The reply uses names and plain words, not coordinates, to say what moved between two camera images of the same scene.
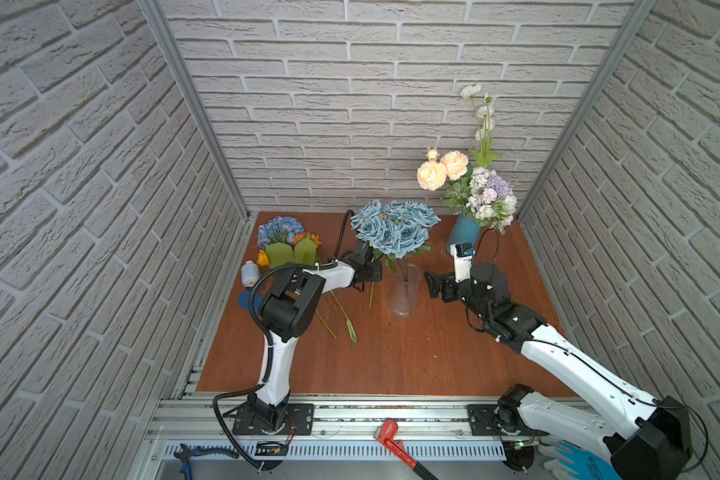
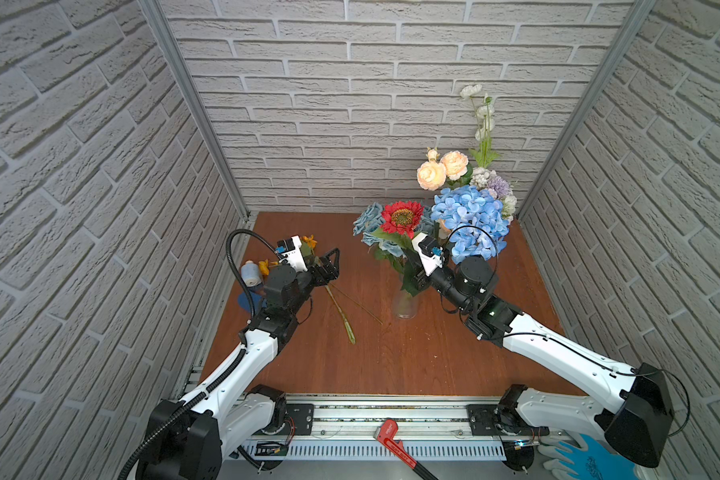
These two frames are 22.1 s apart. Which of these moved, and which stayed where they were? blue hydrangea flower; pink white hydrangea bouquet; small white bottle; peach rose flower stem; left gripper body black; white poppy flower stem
Moved: left gripper body black; blue hydrangea flower
Stayed: peach rose flower stem; pink white hydrangea bouquet; small white bottle; white poppy flower stem
